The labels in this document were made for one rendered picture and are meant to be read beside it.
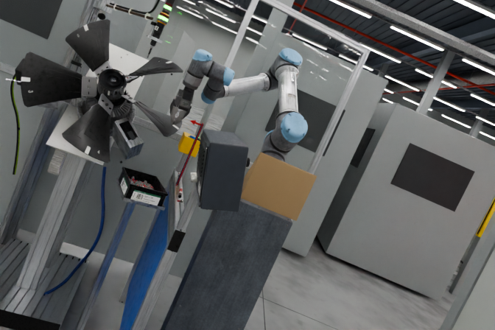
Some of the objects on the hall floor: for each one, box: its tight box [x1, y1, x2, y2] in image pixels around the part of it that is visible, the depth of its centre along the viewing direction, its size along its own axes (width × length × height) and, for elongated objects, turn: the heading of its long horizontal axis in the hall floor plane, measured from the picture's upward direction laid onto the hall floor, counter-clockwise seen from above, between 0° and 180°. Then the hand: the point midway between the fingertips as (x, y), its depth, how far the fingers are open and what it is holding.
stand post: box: [15, 153, 88, 292], centre depth 191 cm, size 4×9×91 cm, turn 26°
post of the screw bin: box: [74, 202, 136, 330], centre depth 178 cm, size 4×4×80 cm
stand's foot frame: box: [0, 239, 89, 330], centre depth 204 cm, size 62×46×8 cm
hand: (173, 122), depth 177 cm, fingers closed
